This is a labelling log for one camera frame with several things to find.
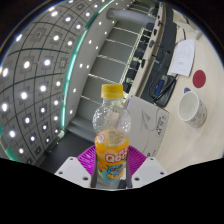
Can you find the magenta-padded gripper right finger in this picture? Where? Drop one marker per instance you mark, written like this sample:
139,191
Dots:
148,170

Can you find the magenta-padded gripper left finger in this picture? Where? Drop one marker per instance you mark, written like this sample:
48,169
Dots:
73,170

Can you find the yellow-capped clear drink bottle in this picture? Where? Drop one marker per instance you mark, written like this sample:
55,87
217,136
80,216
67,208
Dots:
111,156

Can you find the white cardboard box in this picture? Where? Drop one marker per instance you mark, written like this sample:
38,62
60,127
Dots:
148,126

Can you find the white patterned mug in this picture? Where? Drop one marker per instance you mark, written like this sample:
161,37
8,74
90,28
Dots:
195,113

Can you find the group of ceiling lights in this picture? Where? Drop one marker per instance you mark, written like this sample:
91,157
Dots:
43,88

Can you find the small blue round disc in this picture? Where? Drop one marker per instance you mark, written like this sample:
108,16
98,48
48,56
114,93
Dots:
187,90

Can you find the flat round red coaster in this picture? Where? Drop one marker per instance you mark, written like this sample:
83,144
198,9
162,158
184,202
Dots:
199,79

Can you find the row of black office chairs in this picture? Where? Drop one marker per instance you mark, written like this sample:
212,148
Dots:
140,56

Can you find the white printed paper sheet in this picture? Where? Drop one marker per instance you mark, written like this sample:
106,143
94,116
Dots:
182,58

